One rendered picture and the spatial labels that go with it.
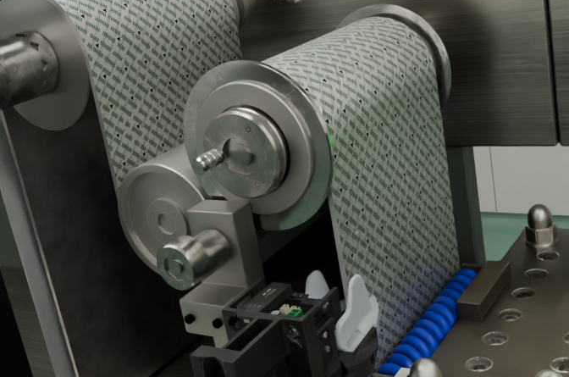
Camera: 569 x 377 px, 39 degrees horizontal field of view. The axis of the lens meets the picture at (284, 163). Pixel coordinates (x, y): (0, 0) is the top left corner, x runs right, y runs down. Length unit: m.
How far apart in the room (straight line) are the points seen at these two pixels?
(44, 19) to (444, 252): 0.47
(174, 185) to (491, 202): 2.96
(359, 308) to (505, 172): 2.92
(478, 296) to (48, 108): 0.46
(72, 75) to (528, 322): 0.49
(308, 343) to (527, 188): 3.02
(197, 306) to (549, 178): 2.92
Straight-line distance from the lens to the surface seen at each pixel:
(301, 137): 0.62
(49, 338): 0.99
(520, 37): 0.89
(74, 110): 0.80
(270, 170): 0.63
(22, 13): 0.82
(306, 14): 0.99
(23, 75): 0.77
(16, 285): 1.50
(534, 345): 0.76
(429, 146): 0.82
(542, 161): 3.49
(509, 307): 0.82
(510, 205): 3.61
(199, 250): 0.64
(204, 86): 0.67
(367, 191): 0.70
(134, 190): 0.78
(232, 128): 0.64
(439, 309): 0.80
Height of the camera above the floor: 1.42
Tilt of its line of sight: 16 degrees down
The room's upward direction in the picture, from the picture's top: 11 degrees counter-clockwise
